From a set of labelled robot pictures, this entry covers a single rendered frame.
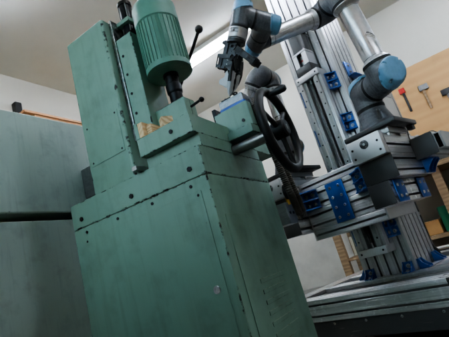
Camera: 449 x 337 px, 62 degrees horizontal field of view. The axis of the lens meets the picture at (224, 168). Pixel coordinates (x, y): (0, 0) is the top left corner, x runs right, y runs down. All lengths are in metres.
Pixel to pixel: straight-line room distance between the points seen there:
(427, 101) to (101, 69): 3.52
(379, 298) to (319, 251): 3.07
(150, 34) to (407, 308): 1.35
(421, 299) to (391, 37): 3.62
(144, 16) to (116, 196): 0.70
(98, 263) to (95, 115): 0.58
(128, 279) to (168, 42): 0.84
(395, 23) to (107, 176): 3.92
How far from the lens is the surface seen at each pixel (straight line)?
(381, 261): 1.89
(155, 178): 1.16
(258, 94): 1.14
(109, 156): 1.47
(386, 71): 1.58
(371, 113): 1.66
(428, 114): 4.43
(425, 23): 4.75
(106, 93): 1.54
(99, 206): 1.33
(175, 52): 1.46
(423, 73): 4.54
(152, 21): 1.53
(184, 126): 1.11
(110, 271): 1.29
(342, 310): 1.66
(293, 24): 1.73
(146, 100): 1.45
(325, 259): 4.60
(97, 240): 1.33
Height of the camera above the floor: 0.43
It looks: 15 degrees up
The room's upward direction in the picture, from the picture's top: 16 degrees counter-clockwise
